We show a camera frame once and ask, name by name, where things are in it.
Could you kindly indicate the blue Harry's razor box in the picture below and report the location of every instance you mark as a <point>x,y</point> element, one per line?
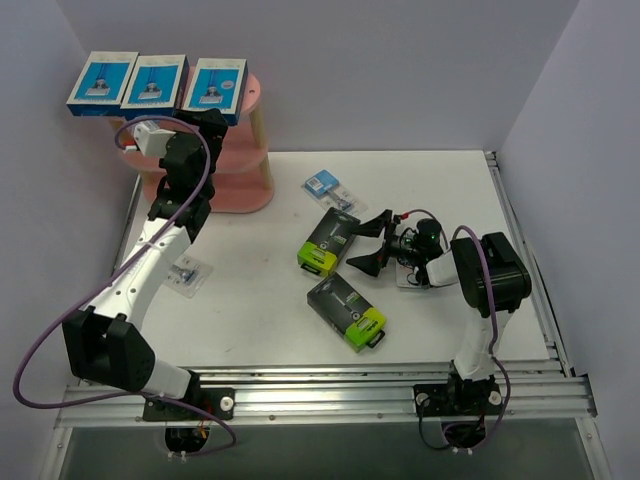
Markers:
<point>156,86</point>
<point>217,83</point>
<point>99,89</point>

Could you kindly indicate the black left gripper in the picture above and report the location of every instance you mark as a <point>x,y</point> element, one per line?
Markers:
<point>201,118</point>

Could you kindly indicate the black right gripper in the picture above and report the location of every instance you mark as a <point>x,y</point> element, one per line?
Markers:
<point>389,240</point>

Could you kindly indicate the clear blister razor pack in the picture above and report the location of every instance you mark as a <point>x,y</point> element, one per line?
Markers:
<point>186,275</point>
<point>328,192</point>

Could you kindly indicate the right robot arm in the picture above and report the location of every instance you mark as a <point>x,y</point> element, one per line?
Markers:
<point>491,275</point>

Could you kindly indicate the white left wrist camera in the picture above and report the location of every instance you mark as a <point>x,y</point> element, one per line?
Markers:
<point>149,139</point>

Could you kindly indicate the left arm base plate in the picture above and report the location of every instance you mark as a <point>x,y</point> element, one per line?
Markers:
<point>219,401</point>

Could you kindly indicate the black green razor box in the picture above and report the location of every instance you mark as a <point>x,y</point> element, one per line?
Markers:
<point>359,323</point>
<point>326,245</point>

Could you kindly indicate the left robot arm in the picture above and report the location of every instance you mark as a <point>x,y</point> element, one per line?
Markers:
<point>103,338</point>

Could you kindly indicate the pink three-tier shelf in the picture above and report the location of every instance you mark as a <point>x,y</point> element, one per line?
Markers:
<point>243,182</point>

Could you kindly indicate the aluminium rail frame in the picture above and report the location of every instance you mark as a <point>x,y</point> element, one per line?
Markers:
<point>306,404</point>

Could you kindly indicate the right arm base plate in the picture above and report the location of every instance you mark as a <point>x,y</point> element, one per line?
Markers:
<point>443,400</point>

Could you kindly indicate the white Gillette razor pack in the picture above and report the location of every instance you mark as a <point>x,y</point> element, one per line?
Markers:
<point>407,277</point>

